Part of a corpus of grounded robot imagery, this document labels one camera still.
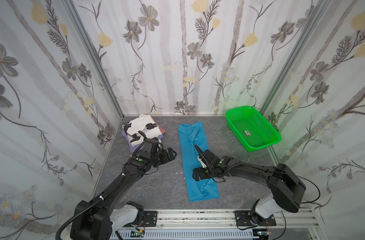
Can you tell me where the red folded shirt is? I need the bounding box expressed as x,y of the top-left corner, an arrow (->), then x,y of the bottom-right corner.
153,119 -> 166,135

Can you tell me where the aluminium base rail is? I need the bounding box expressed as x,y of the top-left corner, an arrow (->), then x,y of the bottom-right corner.
108,206 -> 326,240

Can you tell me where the blue t shirt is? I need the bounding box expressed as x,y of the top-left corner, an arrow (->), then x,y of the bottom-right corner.
177,122 -> 219,202

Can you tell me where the white slotted cable duct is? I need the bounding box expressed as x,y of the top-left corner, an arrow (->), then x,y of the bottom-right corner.
110,229 -> 259,240

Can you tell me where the white black folded shirt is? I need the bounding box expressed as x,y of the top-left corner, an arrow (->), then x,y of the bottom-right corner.
122,115 -> 162,147

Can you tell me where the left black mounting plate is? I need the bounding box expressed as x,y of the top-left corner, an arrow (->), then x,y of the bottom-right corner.
132,211 -> 158,228

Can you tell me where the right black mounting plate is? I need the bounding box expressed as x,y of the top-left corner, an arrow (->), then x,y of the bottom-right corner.
234,210 -> 276,227

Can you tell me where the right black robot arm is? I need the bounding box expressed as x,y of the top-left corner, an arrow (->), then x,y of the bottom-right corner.
192,150 -> 306,226

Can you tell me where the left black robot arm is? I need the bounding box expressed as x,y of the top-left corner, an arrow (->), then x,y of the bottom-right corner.
55,139 -> 177,240

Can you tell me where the purple folded shirt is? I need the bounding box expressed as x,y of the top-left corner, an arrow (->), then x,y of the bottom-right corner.
121,127 -> 164,153

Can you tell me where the green plastic basket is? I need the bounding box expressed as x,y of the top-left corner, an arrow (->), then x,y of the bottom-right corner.
225,106 -> 281,152

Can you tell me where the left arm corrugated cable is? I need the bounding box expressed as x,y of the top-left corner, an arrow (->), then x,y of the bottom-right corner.
55,197 -> 102,240

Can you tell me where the black mounting plate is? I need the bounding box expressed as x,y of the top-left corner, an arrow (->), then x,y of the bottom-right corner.
132,211 -> 158,228
234,210 -> 276,227

